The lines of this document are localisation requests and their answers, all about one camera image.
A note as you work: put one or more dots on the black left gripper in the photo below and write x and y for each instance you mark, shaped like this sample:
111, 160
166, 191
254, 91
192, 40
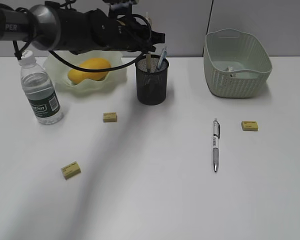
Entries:
129, 33

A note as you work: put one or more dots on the beige grip white pen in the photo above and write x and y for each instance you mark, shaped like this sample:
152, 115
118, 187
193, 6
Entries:
148, 55

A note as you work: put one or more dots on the blue grip white pen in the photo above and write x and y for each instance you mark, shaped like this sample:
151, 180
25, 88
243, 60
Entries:
161, 59

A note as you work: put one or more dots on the clear water bottle green label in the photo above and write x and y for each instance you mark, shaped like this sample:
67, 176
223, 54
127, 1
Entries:
39, 90

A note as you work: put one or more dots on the waste paper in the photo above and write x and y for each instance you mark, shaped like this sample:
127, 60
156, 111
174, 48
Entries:
229, 69

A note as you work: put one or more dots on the grey grip white pen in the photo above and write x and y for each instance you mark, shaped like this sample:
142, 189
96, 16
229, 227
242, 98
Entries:
215, 145

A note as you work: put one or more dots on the yellow eraser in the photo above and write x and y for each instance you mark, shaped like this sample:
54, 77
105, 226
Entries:
110, 117
70, 170
251, 126

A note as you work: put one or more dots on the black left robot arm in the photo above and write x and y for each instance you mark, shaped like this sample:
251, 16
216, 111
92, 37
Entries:
53, 26

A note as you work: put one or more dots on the black mesh pen holder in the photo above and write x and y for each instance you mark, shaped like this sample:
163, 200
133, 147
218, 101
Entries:
151, 86

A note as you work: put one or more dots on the pale green wavy glass plate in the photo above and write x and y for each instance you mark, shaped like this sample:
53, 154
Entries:
58, 72

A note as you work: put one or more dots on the pale green woven basket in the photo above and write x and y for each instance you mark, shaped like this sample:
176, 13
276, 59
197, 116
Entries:
242, 51

